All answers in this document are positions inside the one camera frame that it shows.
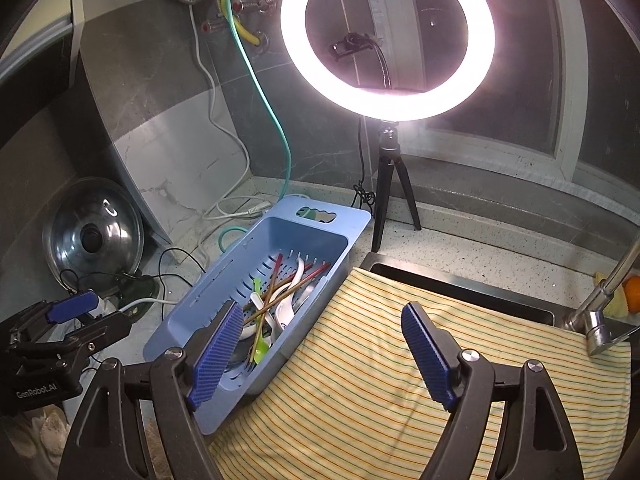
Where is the blue plastic drain basket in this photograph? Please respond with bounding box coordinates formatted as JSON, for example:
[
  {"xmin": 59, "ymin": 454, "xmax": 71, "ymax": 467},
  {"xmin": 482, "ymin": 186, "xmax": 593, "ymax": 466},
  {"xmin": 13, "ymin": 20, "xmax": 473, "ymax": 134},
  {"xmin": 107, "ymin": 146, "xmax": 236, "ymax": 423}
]
[{"xmin": 143, "ymin": 196, "xmax": 371, "ymax": 434}]

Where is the green hose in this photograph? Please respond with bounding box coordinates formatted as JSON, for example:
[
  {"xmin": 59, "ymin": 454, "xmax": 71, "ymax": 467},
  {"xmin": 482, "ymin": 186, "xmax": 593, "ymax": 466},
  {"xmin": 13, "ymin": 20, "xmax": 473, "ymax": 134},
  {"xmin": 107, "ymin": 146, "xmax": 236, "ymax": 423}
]
[{"xmin": 217, "ymin": 0, "xmax": 294, "ymax": 256}]

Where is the white ceramic spoon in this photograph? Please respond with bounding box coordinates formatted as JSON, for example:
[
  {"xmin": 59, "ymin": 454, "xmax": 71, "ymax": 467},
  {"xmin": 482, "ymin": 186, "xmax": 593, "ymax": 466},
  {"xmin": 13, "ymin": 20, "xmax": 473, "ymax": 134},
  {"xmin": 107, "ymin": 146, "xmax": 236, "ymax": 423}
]
[
  {"xmin": 274, "ymin": 256, "xmax": 305, "ymax": 330},
  {"xmin": 240, "ymin": 292, "xmax": 276, "ymax": 360}
]

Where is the black tripod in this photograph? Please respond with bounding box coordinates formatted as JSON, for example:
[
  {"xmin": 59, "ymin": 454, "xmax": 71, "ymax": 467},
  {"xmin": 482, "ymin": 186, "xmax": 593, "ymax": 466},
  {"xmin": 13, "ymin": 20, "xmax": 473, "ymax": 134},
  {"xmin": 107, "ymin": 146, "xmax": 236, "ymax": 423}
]
[{"xmin": 371, "ymin": 122, "xmax": 422, "ymax": 252}]

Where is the left white gloved hand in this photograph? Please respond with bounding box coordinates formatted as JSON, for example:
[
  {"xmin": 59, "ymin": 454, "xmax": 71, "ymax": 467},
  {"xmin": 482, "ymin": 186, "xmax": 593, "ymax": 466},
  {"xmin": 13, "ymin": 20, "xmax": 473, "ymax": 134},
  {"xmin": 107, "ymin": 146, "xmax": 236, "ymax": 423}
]
[{"xmin": 1, "ymin": 405, "xmax": 70, "ymax": 479}]

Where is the red-tipped chopstick upper pair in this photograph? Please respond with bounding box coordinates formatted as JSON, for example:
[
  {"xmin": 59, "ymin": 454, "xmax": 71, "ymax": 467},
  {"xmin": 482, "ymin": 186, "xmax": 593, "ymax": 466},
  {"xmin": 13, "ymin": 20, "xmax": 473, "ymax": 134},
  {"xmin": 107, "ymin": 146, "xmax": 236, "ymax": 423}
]
[{"xmin": 263, "ymin": 254, "xmax": 283, "ymax": 341}]

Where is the yellow hose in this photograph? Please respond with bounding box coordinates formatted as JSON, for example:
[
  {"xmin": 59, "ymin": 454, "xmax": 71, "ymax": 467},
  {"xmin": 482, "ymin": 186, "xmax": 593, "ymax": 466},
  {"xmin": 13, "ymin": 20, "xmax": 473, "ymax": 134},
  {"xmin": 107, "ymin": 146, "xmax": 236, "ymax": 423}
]
[{"xmin": 219, "ymin": 0, "xmax": 263, "ymax": 47}]

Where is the orange fruit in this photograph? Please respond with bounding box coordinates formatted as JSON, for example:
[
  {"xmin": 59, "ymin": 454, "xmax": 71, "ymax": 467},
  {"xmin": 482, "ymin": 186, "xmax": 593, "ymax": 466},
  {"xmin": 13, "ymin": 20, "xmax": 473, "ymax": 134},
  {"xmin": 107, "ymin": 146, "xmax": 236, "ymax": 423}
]
[{"xmin": 623, "ymin": 275, "xmax": 640, "ymax": 314}]

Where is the metal pot lid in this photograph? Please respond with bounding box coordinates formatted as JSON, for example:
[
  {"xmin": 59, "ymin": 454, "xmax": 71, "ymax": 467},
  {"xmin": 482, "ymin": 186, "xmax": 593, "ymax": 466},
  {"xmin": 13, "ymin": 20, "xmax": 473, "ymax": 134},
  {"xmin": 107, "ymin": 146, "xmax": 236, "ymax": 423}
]
[{"xmin": 42, "ymin": 178, "xmax": 144, "ymax": 297}]

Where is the phone holder clamp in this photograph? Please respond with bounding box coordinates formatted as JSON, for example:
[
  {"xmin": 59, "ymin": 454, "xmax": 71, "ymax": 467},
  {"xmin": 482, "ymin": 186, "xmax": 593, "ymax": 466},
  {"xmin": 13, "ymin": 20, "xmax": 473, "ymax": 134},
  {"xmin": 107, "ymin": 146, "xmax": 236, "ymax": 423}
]
[{"xmin": 329, "ymin": 32, "xmax": 393, "ymax": 90}]

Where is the red-tipped chopstick middle left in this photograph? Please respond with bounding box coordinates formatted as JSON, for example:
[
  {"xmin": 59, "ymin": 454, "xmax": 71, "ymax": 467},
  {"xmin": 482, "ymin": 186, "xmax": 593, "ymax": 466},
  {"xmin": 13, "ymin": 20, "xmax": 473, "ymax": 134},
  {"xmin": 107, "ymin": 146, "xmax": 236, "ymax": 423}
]
[{"xmin": 243, "ymin": 262, "xmax": 331, "ymax": 325}]

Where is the white cable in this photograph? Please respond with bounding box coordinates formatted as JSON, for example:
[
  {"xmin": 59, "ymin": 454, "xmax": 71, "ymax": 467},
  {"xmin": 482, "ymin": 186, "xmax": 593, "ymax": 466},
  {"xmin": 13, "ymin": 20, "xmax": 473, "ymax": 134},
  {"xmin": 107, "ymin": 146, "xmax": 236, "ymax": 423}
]
[{"xmin": 186, "ymin": 0, "xmax": 274, "ymax": 221}]

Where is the striped yellow cloth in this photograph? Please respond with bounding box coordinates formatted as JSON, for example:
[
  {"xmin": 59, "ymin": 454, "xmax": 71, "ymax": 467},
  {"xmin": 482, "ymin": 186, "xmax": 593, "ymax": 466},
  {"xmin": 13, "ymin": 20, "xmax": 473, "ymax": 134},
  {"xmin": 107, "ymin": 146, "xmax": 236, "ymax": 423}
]
[{"xmin": 209, "ymin": 270, "xmax": 631, "ymax": 479}]

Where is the ring light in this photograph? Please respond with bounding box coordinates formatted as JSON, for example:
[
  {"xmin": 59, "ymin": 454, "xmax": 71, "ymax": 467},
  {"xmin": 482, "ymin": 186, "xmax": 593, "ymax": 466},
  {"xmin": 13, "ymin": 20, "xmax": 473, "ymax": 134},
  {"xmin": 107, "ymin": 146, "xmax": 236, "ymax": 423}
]
[{"xmin": 281, "ymin": 0, "xmax": 496, "ymax": 122}]

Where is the chrome faucet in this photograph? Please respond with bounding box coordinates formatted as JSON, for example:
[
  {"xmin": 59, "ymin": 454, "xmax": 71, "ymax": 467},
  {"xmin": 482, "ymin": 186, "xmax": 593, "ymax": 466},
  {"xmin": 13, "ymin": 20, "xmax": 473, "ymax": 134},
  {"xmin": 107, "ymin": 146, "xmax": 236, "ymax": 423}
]
[{"xmin": 564, "ymin": 235, "xmax": 639, "ymax": 356}]

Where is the green plastic spoon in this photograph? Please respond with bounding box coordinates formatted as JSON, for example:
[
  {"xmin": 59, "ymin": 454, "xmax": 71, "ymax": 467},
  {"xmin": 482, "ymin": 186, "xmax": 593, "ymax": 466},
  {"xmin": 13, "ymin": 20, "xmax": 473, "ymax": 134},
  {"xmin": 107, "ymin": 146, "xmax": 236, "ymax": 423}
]
[{"xmin": 250, "ymin": 278, "xmax": 269, "ymax": 365}]

